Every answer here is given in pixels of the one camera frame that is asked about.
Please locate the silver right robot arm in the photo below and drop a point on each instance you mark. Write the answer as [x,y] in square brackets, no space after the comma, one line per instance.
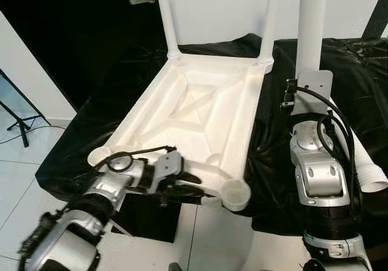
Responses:
[321,180]

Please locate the black plastic cover sheet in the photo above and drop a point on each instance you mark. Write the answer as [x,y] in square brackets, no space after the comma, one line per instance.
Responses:
[91,131]

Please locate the black tripod stand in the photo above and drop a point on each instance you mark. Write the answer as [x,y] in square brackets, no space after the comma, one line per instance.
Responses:
[18,116]

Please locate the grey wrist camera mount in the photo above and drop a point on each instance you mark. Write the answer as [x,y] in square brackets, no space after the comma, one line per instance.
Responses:
[312,92]
[167,167]

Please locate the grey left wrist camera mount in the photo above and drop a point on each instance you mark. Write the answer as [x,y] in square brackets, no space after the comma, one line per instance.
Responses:
[167,167]

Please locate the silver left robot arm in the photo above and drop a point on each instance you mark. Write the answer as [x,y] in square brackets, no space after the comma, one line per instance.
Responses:
[91,210]

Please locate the black door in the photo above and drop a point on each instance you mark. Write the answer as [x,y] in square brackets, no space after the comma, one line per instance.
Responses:
[73,28]

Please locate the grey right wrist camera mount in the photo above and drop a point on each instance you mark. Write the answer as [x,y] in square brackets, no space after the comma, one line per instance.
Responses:
[312,92]

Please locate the black wall pillar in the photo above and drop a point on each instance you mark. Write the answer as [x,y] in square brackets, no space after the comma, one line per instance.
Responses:
[377,16]

